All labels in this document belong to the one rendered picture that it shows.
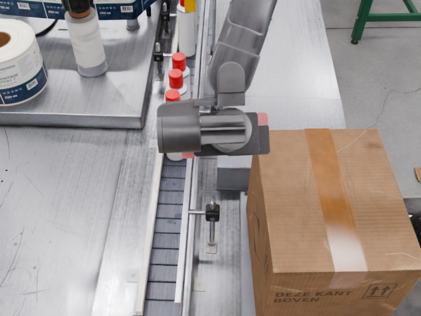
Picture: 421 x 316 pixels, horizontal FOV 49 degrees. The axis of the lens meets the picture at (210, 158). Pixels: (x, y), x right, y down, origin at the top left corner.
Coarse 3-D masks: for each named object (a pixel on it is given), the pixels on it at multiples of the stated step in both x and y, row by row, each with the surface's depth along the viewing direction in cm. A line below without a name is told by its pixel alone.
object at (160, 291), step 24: (192, 72) 137; (168, 168) 113; (192, 168) 114; (168, 192) 109; (168, 216) 104; (168, 240) 101; (168, 264) 97; (168, 288) 93; (144, 312) 90; (168, 312) 90
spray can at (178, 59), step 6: (174, 54) 110; (180, 54) 110; (174, 60) 108; (180, 60) 108; (174, 66) 110; (180, 66) 110; (186, 66) 113; (186, 72) 112; (186, 78) 112; (186, 84) 113
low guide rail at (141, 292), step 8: (176, 24) 147; (176, 32) 144; (176, 40) 141; (176, 48) 139; (168, 80) 129; (160, 160) 111; (160, 168) 109; (160, 176) 109; (152, 192) 104; (152, 200) 103; (152, 208) 102; (152, 216) 100; (152, 224) 99; (152, 232) 98; (144, 248) 95; (144, 256) 94; (144, 264) 93; (144, 272) 92; (144, 280) 91; (144, 288) 90; (144, 296) 90; (136, 312) 87
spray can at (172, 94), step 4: (168, 92) 101; (172, 92) 101; (176, 92) 101; (168, 96) 100; (172, 96) 100; (176, 96) 100; (168, 100) 101; (172, 100) 100; (176, 100) 101; (180, 152) 112; (168, 156) 115; (172, 156) 113; (176, 156) 113; (180, 156) 114; (172, 160) 114; (176, 160) 114; (180, 160) 115
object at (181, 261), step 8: (200, 8) 144; (200, 16) 142; (200, 24) 139; (200, 32) 136; (200, 40) 134; (200, 48) 131; (192, 96) 118; (184, 192) 99; (184, 200) 97; (184, 208) 96; (184, 216) 95; (184, 224) 94; (184, 232) 92; (184, 240) 91; (184, 248) 90; (184, 256) 89; (176, 288) 85; (176, 296) 84; (176, 304) 84
